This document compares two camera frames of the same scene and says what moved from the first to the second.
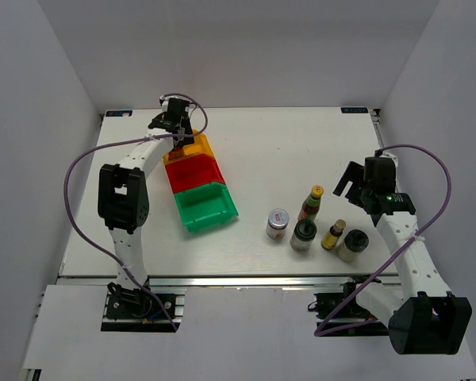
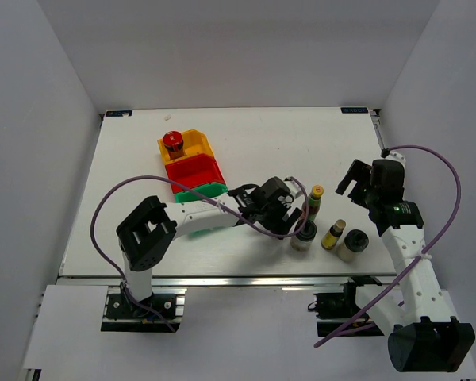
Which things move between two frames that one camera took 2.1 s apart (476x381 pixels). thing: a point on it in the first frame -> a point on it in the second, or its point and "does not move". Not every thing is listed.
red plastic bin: x=194 y=172 does not move
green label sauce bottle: x=311 y=205 does not move
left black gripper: x=188 y=140 -> x=278 y=225
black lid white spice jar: x=355 y=242 does not move
